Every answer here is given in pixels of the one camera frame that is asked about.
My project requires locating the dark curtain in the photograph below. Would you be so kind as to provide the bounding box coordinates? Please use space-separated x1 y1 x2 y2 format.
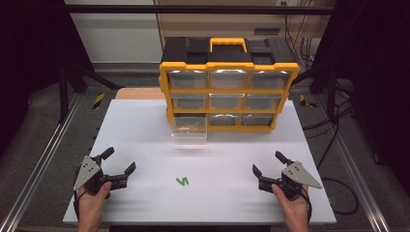
313 0 410 187
0 0 95 158

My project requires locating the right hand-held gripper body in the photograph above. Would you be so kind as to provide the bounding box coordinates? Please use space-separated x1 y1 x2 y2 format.
257 160 323 201

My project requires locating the clear plastic drawer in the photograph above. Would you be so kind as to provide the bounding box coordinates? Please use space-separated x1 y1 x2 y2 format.
170 115 208 147

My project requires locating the hand-held gripper black cable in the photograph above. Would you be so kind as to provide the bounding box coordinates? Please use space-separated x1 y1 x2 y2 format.
73 165 90 223
301 187 313 224

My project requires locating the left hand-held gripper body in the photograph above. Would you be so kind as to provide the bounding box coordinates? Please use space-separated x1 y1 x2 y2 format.
73 155 129 198

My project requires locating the yellow black organizer box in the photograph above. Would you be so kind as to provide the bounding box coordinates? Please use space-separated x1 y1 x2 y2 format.
159 37 301 133

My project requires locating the black looped floor cable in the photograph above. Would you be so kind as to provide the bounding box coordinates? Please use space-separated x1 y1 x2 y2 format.
321 177 360 216

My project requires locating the left hand-held gripper black cable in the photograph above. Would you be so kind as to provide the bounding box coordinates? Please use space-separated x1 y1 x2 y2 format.
73 165 90 223

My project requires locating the yellow black striped tape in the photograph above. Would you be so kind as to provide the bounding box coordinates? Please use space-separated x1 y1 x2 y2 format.
299 94 317 109
92 93 106 110

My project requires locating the right hand-held gripper black cable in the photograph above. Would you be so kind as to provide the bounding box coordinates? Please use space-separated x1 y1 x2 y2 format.
301 187 313 224

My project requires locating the black horizontal bar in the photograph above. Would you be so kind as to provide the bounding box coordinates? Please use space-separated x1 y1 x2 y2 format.
62 4 337 15

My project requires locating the person's left hand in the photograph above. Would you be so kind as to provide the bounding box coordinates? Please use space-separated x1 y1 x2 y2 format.
77 181 113 216

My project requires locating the grid of small transparent bins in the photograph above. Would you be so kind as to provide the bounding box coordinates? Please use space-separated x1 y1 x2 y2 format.
167 69 291 128

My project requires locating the white panel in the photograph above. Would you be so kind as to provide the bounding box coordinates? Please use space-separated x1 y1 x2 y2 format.
64 0 163 64

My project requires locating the white power socket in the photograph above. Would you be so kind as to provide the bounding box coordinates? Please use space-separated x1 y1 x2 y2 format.
276 0 303 8

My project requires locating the person's right hand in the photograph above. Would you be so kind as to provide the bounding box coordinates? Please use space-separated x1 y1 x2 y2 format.
271 183 311 220

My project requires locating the hanging black cable bundle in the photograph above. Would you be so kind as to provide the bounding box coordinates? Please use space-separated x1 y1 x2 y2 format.
283 14 316 70

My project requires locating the aluminium rail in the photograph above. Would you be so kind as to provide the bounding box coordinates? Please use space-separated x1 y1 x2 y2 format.
313 96 392 232
0 92 83 232

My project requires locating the black metal stand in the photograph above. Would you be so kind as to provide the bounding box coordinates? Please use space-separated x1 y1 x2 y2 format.
57 61 125 124
291 61 356 124

